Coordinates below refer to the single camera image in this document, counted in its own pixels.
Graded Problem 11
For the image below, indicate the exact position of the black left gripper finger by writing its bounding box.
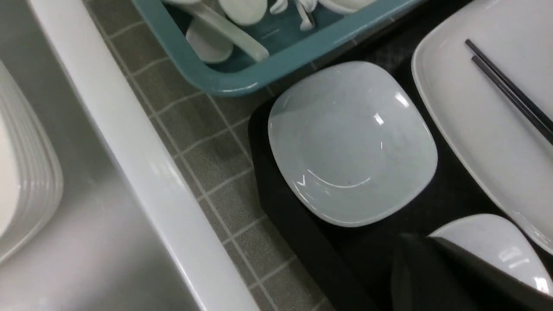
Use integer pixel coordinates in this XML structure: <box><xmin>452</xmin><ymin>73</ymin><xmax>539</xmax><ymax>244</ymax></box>
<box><xmin>390</xmin><ymin>234</ymin><xmax>553</xmax><ymax>311</ymax></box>

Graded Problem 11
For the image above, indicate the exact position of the large white square plate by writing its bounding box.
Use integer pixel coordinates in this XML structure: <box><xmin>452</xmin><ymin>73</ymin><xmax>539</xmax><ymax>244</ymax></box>
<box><xmin>412</xmin><ymin>0</ymin><xmax>553</xmax><ymax>253</ymax></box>

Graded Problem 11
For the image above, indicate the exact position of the white rice bowl plate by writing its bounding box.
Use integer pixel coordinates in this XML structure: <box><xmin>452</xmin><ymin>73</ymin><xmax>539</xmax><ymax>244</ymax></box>
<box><xmin>268</xmin><ymin>61</ymin><xmax>438</xmax><ymax>228</ymax></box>

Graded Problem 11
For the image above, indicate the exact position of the white ceramic spoon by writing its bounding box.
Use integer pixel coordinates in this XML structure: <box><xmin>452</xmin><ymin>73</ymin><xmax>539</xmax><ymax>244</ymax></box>
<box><xmin>429</xmin><ymin>214</ymin><xmax>553</xmax><ymax>296</ymax></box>
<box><xmin>219</xmin><ymin>0</ymin><xmax>268</xmax><ymax>26</ymax></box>
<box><xmin>165</xmin><ymin>0</ymin><xmax>270</xmax><ymax>64</ymax></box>

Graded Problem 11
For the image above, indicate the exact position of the black chopstick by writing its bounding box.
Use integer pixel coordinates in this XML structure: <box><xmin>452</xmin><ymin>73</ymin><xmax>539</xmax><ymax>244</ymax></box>
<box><xmin>471</xmin><ymin>56</ymin><xmax>553</xmax><ymax>144</ymax></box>
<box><xmin>464</xmin><ymin>39</ymin><xmax>552</xmax><ymax>129</ymax></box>

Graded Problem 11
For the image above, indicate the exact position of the grey checked tablecloth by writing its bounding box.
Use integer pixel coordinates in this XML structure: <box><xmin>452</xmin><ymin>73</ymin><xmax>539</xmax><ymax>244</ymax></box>
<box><xmin>82</xmin><ymin>0</ymin><xmax>432</xmax><ymax>311</ymax></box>

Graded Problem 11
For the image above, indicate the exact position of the teal plastic bin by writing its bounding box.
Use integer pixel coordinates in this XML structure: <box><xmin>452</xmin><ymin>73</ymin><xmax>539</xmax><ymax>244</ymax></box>
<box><xmin>133</xmin><ymin>0</ymin><xmax>422</xmax><ymax>97</ymax></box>

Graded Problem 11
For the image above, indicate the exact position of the large white plastic bin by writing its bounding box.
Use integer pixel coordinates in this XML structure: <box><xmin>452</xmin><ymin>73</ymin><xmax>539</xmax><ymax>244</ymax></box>
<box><xmin>1</xmin><ymin>0</ymin><xmax>258</xmax><ymax>311</ymax></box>

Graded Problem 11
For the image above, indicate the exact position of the stack of white square plates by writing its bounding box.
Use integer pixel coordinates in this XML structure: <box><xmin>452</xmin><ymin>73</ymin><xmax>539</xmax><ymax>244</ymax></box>
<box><xmin>1</xmin><ymin>64</ymin><xmax>64</xmax><ymax>263</ymax></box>

